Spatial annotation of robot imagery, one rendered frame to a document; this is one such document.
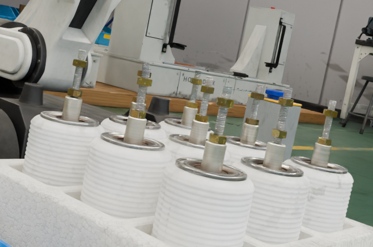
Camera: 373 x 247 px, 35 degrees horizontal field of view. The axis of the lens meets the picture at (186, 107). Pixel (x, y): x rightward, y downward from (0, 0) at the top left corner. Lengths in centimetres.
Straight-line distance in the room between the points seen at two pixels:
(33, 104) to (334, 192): 61
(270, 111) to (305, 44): 559
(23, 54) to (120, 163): 76
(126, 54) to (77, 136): 282
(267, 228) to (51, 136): 28
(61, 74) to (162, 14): 216
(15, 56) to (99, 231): 82
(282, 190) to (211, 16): 681
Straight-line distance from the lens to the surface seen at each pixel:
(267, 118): 102
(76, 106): 77
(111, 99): 318
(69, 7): 133
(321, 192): 78
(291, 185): 68
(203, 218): 58
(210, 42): 739
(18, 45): 139
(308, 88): 651
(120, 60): 357
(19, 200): 73
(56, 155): 74
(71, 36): 139
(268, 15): 452
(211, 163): 61
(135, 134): 68
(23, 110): 112
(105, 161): 66
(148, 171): 66
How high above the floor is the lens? 37
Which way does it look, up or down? 5 degrees down
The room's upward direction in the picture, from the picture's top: 11 degrees clockwise
